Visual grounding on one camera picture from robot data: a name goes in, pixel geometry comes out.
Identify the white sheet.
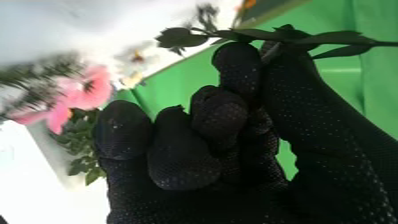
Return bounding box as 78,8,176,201
0,0,247,224

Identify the green sprig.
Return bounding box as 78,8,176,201
155,23,398,61
50,108,110,186
0,54,85,113

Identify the yellow flower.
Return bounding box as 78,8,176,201
119,71,146,89

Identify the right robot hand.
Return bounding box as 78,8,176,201
91,41,398,224

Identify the pink flower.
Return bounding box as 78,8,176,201
55,64,115,111
7,99,75,135

